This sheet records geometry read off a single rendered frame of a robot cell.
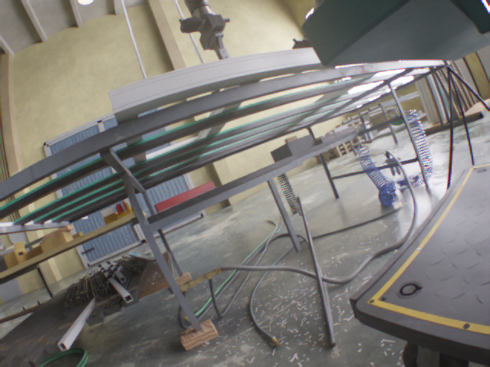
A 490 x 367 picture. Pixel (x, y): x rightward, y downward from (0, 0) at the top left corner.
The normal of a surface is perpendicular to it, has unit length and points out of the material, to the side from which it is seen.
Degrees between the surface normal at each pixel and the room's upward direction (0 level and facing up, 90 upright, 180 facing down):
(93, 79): 90
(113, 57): 90
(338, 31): 90
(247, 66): 90
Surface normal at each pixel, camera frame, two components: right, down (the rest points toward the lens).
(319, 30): -0.85, 0.37
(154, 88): 0.34, -0.12
